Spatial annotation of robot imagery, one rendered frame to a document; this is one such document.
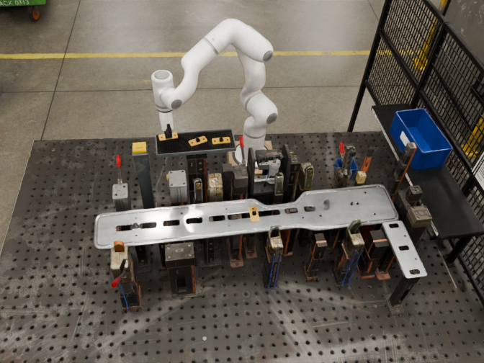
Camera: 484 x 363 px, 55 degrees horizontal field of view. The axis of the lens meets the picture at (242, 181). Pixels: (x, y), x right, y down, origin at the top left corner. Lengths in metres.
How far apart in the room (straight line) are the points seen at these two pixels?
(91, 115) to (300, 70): 2.01
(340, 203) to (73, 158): 1.55
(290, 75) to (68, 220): 2.77
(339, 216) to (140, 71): 2.95
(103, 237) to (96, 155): 0.86
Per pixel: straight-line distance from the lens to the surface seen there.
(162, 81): 1.92
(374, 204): 2.28
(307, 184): 2.26
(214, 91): 4.37
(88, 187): 2.71
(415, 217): 2.22
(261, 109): 2.30
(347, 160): 2.24
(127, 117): 4.16
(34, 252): 2.53
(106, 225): 2.14
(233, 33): 1.98
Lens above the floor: 2.70
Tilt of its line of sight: 49 degrees down
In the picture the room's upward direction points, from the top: 4 degrees clockwise
